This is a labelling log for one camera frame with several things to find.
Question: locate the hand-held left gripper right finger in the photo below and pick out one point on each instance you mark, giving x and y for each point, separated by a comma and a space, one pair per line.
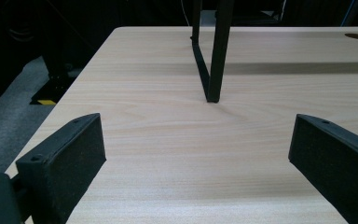
338, 165

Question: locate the black stand base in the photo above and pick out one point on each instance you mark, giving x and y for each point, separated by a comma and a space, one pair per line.
56, 88

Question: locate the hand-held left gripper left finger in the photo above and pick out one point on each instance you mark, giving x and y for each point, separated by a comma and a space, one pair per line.
65, 161

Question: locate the black metal rack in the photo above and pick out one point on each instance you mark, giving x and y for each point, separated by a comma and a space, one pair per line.
220, 56

